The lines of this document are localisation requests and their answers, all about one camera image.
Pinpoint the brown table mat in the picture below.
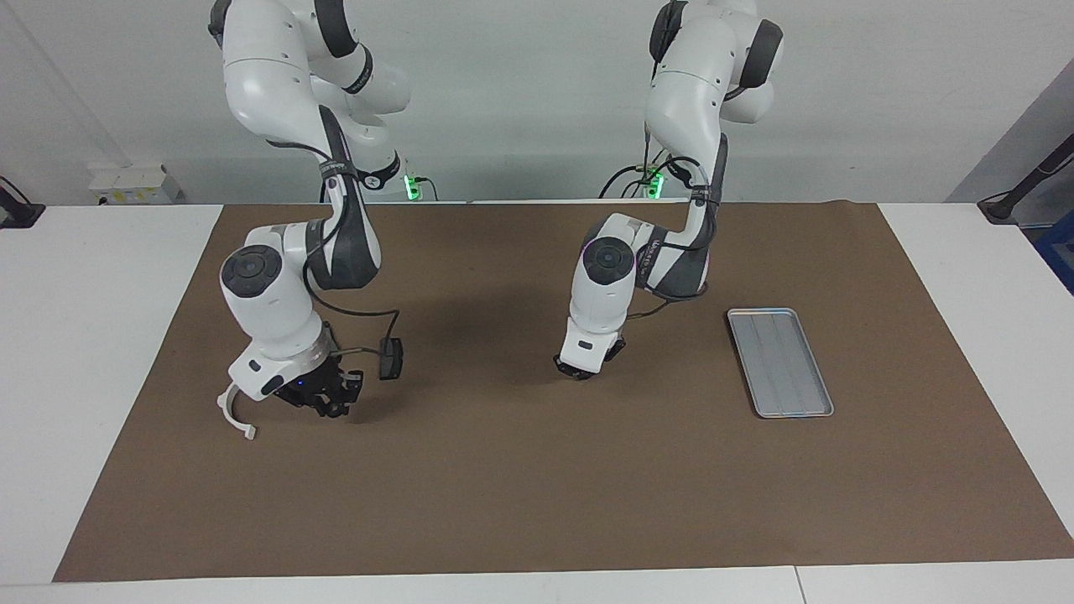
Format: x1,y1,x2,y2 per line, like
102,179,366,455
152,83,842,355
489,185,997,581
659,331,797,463
52,200,1074,583

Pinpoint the silver metal tray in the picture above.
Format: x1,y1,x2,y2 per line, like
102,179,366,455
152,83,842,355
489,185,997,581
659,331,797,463
727,308,835,419

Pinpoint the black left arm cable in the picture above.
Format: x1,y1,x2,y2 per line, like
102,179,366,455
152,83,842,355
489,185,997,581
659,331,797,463
625,126,714,320

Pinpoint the black left base cable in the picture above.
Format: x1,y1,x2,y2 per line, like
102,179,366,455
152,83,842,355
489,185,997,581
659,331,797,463
597,151,672,200

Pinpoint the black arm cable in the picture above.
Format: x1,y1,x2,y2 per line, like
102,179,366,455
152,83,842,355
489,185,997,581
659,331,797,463
625,126,714,320
277,138,404,357

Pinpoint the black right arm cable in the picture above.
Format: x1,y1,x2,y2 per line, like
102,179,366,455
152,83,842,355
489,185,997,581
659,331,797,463
277,138,404,357

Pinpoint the white power strip box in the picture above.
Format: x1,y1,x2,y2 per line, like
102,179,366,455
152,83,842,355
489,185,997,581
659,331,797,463
88,164,181,205

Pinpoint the white curved plastic bracket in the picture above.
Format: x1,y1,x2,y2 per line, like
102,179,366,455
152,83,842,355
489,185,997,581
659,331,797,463
216,382,258,441

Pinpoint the blue crate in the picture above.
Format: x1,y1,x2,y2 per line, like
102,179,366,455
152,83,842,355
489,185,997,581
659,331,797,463
1034,214,1074,294

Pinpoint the black clamp mount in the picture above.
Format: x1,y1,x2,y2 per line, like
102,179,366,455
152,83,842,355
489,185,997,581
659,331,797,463
0,176,45,229

